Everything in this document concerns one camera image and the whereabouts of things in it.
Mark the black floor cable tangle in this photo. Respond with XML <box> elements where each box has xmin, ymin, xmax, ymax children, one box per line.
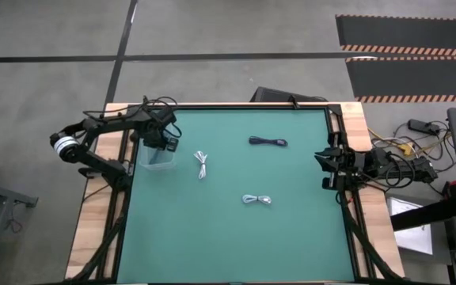
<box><xmin>393</xmin><ymin>120</ymin><xmax>456</xmax><ymax>175</ymax></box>

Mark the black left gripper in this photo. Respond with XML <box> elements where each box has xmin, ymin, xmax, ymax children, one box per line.
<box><xmin>142</xmin><ymin>116</ymin><xmax>180</xmax><ymax>153</ymax></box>

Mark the dark braided USB-C cable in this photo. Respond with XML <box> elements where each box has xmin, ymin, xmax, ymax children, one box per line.
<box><xmin>248</xmin><ymin>135</ymin><xmax>289</xmax><ymax>148</ymax></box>

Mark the black stand leg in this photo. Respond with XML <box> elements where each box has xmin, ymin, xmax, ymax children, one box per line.
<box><xmin>389</xmin><ymin>197</ymin><xmax>456</xmax><ymax>233</ymax></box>

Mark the black hazard-striped floor mat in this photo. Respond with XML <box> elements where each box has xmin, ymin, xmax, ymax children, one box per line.
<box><xmin>345</xmin><ymin>56</ymin><xmax>456</xmax><ymax>104</ymax></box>
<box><xmin>335</xmin><ymin>14</ymin><xmax>456</xmax><ymax>52</ymax></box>

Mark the clear plastic bin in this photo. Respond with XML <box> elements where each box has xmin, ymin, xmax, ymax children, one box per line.
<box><xmin>137</xmin><ymin>130</ymin><xmax>178</xmax><ymax>172</ymax></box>

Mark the black flat case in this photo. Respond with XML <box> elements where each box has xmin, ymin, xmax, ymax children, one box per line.
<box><xmin>249</xmin><ymin>86</ymin><xmax>329</xmax><ymax>104</ymax></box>

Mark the white USB-C cable coil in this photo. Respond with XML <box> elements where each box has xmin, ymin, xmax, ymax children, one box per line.
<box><xmin>193</xmin><ymin>150</ymin><xmax>209</xmax><ymax>181</ymax></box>

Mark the yellow floor cable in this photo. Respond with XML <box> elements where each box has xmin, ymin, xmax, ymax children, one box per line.
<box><xmin>368</xmin><ymin>127</ymin><xmax>450</xmax><ymax>156</ymax></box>

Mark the white USB-C cable black tie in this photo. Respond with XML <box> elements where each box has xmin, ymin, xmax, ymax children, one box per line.
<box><xmin>241</xmin><ymin>193</ymin><xmax>272</xmax><ymax>206</ymax></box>

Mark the black power brick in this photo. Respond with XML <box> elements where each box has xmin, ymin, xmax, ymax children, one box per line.
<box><xmin>407</xmin><ymin>118</ymin><xmax>442</xmax><ymax>136</ymax></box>

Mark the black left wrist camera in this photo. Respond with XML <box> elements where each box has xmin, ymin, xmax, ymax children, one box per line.
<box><xmin>155</xmin><ymin>107</ymin><xmax>177</xmax><ymax>124</ymax></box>

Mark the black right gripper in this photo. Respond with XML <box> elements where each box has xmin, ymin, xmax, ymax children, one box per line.
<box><xmin>313</xmin><ymin>146</ymin><xmax>358</xmax><ymax>191</ymax></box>

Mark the silver aluminium rail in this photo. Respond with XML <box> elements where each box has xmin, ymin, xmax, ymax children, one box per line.
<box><xmin>329</xmin><ymin>112</ymin><xmax>342</xmax><ymax>146</ymax></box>

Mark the white paper sheet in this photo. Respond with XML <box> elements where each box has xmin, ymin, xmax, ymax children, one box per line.
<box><xmin>386</xmin><ymin>196</ymin><xmax>434</xmax><ymax>256</ymax></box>

